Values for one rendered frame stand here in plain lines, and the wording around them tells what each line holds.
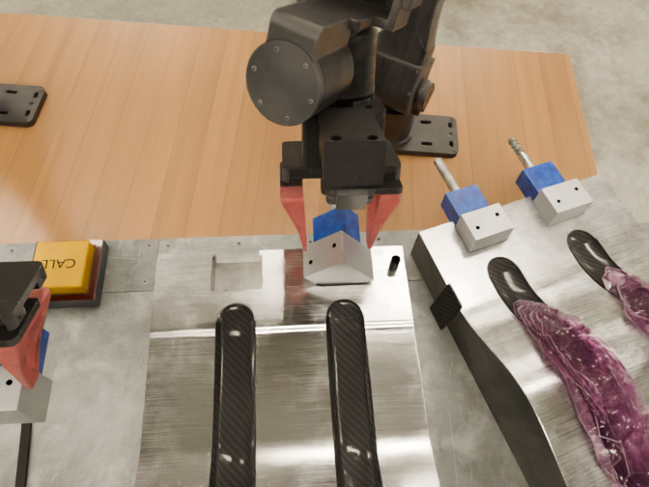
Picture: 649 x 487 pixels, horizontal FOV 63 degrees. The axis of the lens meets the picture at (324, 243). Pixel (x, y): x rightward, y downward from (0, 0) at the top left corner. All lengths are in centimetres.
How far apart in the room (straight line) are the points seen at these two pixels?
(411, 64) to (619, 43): 190
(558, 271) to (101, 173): 59
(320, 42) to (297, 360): 30
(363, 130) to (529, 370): 29
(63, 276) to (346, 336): 33
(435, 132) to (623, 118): 148
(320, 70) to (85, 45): 64
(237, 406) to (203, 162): 36
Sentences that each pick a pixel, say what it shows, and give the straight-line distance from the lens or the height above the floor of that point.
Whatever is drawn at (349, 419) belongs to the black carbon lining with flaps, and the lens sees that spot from 52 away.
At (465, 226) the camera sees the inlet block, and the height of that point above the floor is 88.
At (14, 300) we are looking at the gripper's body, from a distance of 42.
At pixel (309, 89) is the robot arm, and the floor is 113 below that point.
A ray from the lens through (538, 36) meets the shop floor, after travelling 238.
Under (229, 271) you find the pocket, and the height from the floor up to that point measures 86.
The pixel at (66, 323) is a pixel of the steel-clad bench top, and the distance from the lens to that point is 68.
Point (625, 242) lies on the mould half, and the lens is 72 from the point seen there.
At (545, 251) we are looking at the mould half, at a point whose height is 85.
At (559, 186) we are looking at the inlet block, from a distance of 69.
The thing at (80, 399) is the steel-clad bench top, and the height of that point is 80.
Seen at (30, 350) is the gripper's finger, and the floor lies 97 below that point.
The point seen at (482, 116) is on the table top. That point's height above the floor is 80.
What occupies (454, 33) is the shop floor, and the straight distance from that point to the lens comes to 228.
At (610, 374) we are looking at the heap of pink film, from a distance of 54.
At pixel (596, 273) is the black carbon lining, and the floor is 85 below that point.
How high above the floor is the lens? 138
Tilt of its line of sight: 61 degrees down
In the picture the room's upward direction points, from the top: 5 degrees clockwise
